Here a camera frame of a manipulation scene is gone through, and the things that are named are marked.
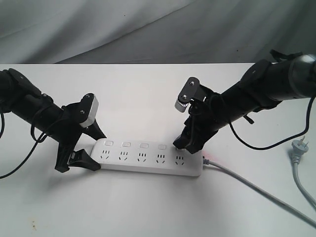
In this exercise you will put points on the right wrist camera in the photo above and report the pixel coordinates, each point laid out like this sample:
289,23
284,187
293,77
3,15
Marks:
186,94

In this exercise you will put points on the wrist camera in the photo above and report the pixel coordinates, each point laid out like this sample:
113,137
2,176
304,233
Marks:
186,94
88,107

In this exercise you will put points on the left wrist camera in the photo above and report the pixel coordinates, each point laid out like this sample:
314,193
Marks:
88,107

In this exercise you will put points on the grey three-pin plug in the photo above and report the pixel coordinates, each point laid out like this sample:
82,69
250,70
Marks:
299,148

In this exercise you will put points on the grey backdrop cloth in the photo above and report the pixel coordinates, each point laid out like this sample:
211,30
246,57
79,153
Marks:
153,31

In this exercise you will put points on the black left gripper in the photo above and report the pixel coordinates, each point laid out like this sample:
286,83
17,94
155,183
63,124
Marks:
60,124

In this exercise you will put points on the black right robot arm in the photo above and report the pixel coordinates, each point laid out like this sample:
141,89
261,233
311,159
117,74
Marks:
262,87

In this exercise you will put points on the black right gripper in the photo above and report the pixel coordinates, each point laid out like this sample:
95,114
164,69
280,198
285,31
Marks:
209,111

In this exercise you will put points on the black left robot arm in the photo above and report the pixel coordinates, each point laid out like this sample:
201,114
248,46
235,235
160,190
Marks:
19,96

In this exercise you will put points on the white five-outlet power strip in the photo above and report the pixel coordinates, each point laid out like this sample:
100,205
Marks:
146,157

